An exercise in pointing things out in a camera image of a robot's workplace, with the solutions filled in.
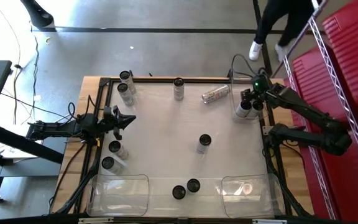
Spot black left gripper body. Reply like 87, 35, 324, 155
99, 105, 123, 141

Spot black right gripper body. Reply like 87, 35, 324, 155
250, 73, 272, 100

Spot clear plastic bin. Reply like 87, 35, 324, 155
86, 173, 150, 217
221, 172, 286, 219
229, 74, 269, 121

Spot Tropical Vibe Celsius can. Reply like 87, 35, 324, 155
173, 77, 185, 101
108, 140, 129, 161
172, 185, 186, 200
119, 70, 137, 95

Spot Arctic Vibe Celsius can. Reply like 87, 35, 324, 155
101, 156, 126, 175
186, 178, 201, 194
196, 133, 213, 155
116, 82, 135, 107

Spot red ribbed case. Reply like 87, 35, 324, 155
321, 0, 358, 110
283, 46, 358, 131
298, 111, 358, 224

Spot person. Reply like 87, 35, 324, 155
248, 0, 323, 62

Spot white box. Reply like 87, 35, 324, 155
0, 124, 48, 160

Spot black curved stand foot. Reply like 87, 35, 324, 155
19, 0, 56, 29

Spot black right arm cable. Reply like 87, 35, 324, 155
229, 53, 261, 79

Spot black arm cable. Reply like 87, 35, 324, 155
229, 53, 261, 79
68, 95, 105, 121

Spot black metal table frame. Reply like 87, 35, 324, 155
48, 68, 313, 224

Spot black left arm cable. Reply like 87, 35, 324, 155
68, 95, 105, 121

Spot silver wire rack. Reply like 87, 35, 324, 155
271, 0, 358, 221

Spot silver metal bracket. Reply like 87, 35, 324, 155
78, 217, 115, 224
252, 218, 288, 224

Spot black floor cable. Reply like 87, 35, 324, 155
29, 21, 40, 121
0, 85, 71, 121

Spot pale floor cable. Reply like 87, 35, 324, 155
0, 0, 23, 125

